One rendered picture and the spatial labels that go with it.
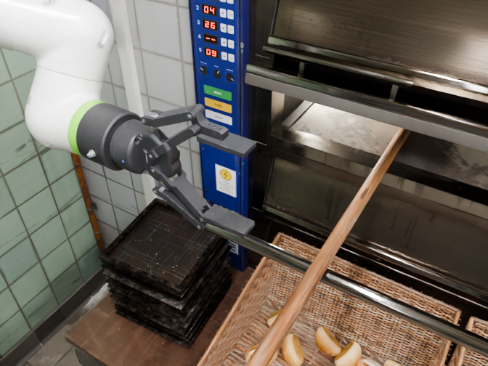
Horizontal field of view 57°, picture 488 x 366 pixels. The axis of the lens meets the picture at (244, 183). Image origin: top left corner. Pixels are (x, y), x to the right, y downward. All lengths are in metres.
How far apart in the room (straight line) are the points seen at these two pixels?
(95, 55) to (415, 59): 0.62
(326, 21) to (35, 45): 0.60
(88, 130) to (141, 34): 0.74
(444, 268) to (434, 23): 0.62
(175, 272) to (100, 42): 0.74
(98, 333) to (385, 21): 1.22
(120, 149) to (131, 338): 0.98
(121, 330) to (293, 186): 0.72
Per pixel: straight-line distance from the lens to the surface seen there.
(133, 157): 0.66
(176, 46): 1.33
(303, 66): 1.01
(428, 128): 0.92
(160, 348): 1.52
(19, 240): 1.99
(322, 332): 1.47
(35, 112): 0.76
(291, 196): 1.34
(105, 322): 1.61
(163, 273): 1.31
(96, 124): 0.69
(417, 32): 1.01
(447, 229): 1.26
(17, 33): 0.75
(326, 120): 1.34
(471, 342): 0.91
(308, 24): 1.07
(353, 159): 1.20
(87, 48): 0.74
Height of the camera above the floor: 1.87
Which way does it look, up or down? 40 degrees down
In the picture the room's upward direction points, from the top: straight up
